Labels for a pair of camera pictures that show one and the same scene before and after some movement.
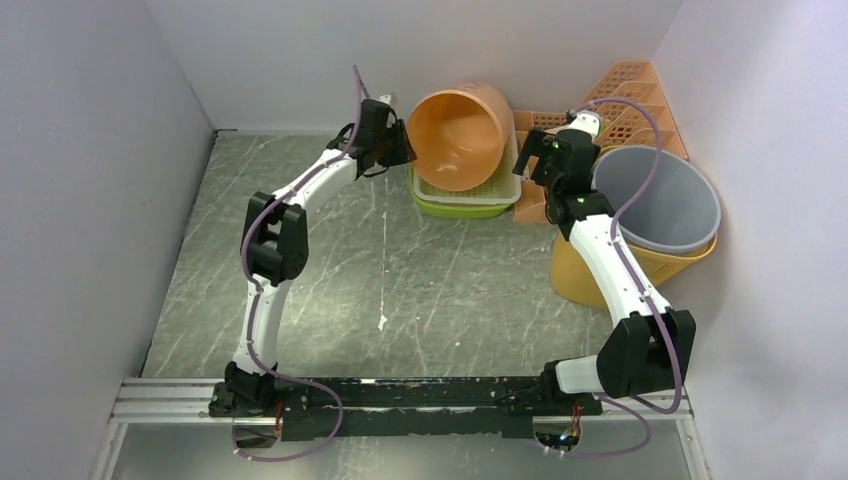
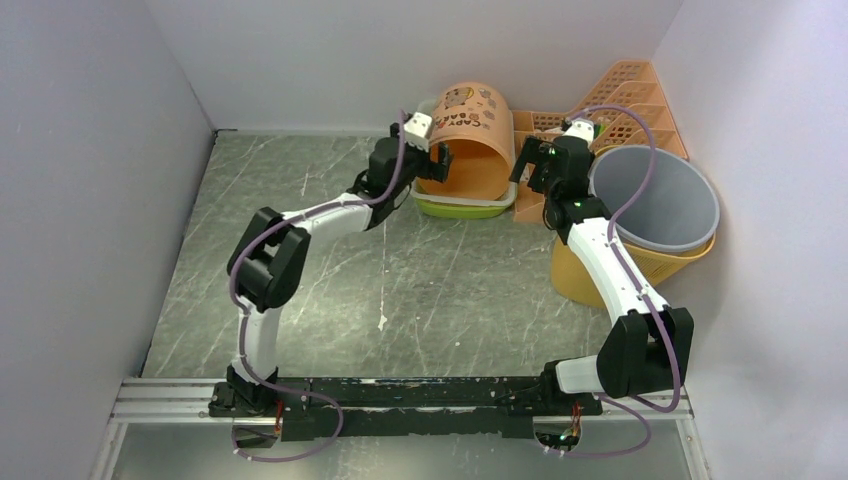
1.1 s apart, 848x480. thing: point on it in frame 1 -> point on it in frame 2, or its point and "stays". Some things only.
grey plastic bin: x=680 y=213 stays
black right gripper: x=534 y=147 stays
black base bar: x=389 y=407 stays
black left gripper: x=406 y=152 -> x=434 y=171
